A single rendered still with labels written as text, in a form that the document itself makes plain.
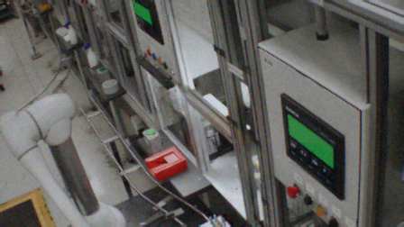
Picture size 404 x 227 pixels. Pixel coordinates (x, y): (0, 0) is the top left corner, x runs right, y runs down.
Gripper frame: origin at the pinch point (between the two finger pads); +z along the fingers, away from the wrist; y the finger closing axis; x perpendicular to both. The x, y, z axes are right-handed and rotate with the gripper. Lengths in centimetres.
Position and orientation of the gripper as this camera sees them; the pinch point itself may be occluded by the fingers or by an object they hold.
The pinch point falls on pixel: (179, 221)
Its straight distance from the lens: 201.8
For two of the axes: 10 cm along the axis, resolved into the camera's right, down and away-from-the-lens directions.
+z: 8.7, -3.8, 3.1
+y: -1.7, -8.2, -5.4
